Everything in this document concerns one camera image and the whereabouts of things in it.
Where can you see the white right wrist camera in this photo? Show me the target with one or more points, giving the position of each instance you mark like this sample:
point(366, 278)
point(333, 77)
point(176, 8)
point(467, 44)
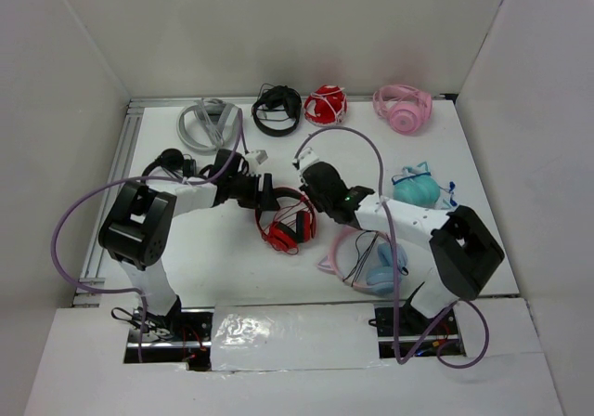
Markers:
point(306, 158)

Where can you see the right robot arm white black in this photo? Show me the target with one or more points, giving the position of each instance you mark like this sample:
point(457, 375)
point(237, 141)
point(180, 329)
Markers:
point(465, 253)

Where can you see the red white folded headphones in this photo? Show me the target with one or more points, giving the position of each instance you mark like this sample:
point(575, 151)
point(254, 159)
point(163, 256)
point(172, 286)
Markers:
point(327, 106)

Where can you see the grey white headphones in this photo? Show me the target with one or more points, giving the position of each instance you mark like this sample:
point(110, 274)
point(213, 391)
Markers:
point(219, 120)

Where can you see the red black headphones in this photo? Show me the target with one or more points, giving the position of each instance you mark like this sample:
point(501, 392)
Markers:
point(291, 225)

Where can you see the teal cat-ear headphones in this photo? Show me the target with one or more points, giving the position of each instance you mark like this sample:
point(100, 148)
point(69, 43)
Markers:
point(416, 185)

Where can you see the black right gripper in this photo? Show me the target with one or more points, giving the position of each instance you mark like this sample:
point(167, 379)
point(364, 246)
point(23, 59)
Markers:
point(310, 192)

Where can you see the pink blue cat-ear headphones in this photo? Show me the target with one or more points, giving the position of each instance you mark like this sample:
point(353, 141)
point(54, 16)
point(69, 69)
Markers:
point(372, 271)

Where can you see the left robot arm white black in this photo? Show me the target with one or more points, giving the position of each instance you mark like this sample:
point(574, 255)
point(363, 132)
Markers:
point(138, 224)

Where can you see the white glossy cover sheet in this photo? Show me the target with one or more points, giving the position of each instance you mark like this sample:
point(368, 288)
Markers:
point(293, 338)

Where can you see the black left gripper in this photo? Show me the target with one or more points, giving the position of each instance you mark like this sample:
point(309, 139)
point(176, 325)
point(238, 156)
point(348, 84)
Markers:
point(260, 200)

